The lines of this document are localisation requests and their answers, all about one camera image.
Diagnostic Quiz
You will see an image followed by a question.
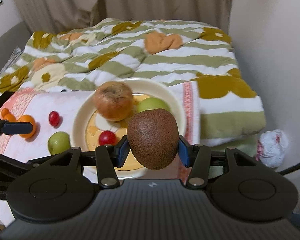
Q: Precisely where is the small mandarin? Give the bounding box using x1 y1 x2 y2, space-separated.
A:
1 108 10 118

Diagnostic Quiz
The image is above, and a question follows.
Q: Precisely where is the red cherry tomato on plate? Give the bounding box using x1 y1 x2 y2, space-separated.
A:
98 131 117 146

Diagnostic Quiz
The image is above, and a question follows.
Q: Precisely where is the red-yellow apple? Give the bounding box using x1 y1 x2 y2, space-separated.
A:
93 81 133 122

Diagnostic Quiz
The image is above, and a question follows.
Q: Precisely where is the green apple on towel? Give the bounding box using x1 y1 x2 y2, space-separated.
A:
47 132 71 155

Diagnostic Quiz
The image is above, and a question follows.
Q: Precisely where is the large orange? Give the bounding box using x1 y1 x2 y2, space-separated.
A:
17 114 38 139

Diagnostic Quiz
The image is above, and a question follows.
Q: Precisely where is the grey patterned pillow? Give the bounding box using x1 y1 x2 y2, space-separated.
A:
0 47 23 74

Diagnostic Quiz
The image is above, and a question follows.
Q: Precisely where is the green apple on plate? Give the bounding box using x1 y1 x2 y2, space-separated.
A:
137 97 170 113

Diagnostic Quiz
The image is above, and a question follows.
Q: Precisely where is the beige curtain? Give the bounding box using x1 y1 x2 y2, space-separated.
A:
14 0 232 33

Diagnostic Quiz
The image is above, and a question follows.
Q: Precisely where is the white plastic bag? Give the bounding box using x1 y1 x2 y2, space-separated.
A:
256 129 288 168

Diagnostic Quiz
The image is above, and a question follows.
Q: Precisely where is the medium orange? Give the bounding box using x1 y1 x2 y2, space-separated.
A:
3 113 17 122

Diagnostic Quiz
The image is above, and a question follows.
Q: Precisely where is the green white striped blanket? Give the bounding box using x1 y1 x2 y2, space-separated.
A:
0 18 266 146

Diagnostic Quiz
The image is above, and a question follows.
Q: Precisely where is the red cherry tomato on towel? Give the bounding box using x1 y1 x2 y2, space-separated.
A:
49 111 61 127

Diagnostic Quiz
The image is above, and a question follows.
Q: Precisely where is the grey sofa backrest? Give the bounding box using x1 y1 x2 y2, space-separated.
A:
0 22 32 71

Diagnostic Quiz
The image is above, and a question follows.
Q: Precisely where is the pink white floral towel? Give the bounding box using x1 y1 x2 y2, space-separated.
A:
0 80 201 227

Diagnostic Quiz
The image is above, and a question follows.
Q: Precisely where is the black cable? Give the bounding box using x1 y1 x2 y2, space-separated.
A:
278 156 300 176

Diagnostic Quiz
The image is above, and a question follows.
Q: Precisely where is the cream plate with yellow print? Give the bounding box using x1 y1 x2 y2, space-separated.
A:
70 78 186 179

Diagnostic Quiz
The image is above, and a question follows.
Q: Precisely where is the brown kiwi fruit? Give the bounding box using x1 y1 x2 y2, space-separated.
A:
127 109 179 170

